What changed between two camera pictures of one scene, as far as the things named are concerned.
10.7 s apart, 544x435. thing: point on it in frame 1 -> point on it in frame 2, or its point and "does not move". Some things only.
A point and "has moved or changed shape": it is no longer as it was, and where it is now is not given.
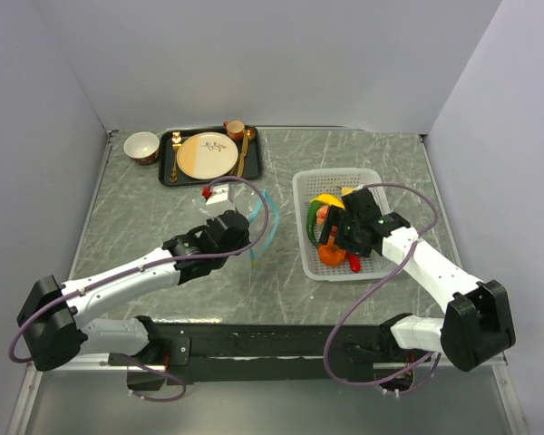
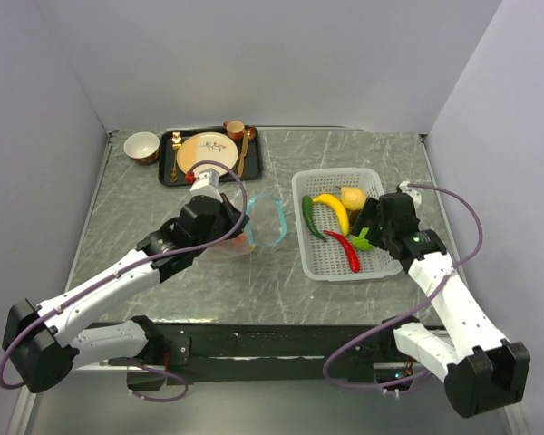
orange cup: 235,129 does not move
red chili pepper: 354,262 does not move
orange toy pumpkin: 330,255 has moved or changed shape
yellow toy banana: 328,199 does not move
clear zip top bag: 264,222 has moved or changed shape
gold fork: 177,143 does not move
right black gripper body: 350,238 -> 380,233
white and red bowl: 141,147 does not move
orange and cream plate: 208,155 does not move
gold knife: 242,157 does not move
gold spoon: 251,133 does not move
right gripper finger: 333,217 -> 366,217
